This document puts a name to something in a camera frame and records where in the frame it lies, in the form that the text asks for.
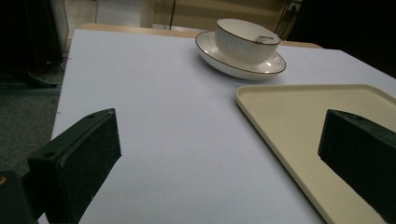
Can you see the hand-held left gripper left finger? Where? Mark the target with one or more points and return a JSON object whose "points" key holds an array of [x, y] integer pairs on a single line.
{"points": [[74, 165]]}

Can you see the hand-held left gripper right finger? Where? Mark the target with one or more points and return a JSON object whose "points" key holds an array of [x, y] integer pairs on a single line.
{"points": [[361, 158]]}

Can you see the cream plastic tray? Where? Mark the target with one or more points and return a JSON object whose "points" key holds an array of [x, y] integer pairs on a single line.
{"points": [[311, 124]]}

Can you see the white plate with brown rim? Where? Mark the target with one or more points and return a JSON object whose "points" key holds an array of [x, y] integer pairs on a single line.
{"points": [[249, 67]]}

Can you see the white ribbed bowl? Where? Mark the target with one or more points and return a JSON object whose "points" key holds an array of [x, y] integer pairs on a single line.
{"points": [[243, 43]]}

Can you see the dark stand base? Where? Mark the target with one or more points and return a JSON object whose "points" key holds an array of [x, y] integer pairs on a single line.
{"points": [[43, 77]]}

